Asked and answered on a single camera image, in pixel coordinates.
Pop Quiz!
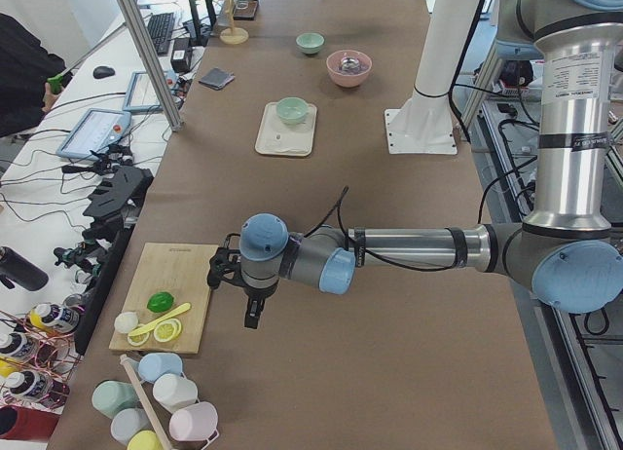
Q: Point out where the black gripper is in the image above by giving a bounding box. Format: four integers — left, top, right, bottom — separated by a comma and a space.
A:
206, 233, 277, 329

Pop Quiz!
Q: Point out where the green bowl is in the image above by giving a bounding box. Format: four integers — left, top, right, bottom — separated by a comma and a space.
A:
296, 32, 325, 56
275, 96, 309, 126

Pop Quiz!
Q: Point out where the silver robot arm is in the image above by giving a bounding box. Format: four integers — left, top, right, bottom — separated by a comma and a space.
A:
207, 0, 622, 328

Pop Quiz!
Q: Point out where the yellow plastic knife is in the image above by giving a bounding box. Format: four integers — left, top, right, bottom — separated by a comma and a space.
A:
128, 302, 192, 336

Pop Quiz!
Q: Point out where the wooden cutting board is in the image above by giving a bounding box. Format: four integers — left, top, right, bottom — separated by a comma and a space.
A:
109, 243, 217, 355

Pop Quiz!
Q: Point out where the lemon slice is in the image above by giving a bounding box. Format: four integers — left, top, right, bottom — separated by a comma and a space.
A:
153, 318, 183, 343
127, 332, 150, 347

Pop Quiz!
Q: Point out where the green lime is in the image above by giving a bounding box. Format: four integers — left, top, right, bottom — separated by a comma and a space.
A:
147, 291, 174, 313

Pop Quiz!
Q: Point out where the blue cup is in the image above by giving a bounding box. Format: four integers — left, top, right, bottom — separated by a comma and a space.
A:
138, 353, 184, 383

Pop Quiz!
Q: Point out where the white cup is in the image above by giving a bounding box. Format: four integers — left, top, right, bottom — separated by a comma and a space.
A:
152, 373, 199, 413

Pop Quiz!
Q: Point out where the white garlic bulb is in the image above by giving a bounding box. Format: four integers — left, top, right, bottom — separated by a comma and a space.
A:
114, 312, 139, 334

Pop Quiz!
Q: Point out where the pink cup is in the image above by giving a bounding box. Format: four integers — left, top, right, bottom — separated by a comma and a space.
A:
168, 401, 219, 441

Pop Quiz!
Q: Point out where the cream serving tray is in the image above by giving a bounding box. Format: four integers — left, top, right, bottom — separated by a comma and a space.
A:
254, 101, 317, 157

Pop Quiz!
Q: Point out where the green cup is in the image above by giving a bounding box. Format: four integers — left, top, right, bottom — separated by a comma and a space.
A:
92, 380, 139, 419

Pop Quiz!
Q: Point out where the grey cup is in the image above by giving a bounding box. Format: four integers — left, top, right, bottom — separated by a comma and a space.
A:
110, 408, 149, 445

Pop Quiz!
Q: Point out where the yellow cup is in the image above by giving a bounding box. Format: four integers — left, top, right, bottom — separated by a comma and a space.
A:
127, 430, 164, 450

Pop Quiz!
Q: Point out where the green bowl on tray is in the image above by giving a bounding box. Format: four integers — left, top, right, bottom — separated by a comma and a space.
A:
275, 96, 309, 126

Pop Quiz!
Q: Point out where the yellow paint bottle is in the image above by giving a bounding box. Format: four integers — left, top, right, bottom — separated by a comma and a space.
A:
29, 303, 80, 334

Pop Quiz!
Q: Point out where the teach pendant tablet far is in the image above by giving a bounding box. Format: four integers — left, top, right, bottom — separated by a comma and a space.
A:
123, 71, 162, 114

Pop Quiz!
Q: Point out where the teach pendant tablet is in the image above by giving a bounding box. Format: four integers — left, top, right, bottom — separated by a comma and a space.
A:
55, 108, 131, 161
123, 71, 162, 114

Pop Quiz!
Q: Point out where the teach pendant tablet near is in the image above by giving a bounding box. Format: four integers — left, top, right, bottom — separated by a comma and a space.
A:
55, 108, 131, 161

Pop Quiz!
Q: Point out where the black water bottle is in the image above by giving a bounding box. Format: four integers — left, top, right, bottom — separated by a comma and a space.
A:
1, 246, 49, 291

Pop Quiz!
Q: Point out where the pink bowl with ice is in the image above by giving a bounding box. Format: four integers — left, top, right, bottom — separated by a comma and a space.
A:
326, 50, 373, 88

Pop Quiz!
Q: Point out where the black power adapter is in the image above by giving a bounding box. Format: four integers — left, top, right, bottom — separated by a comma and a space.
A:
170, 37, 193, 73

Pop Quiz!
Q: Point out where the wooden mug tree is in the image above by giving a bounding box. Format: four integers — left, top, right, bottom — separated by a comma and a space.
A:
219, 0, 249, 45

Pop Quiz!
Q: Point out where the black computer mouse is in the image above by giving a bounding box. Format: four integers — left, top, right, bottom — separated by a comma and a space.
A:
92, 65, 116, 80

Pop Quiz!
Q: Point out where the black keyboard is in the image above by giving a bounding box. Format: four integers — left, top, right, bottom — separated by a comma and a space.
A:
147, 13, 175, 56

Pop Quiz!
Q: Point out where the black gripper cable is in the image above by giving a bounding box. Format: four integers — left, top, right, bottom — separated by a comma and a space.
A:
311, 185, 468, 272

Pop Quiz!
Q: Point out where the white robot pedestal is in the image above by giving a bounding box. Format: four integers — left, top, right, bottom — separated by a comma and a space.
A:
385, 0, 484, 155

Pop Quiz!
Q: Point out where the aluminium frame post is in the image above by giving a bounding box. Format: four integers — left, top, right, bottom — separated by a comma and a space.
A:
117, 0, 183, 132

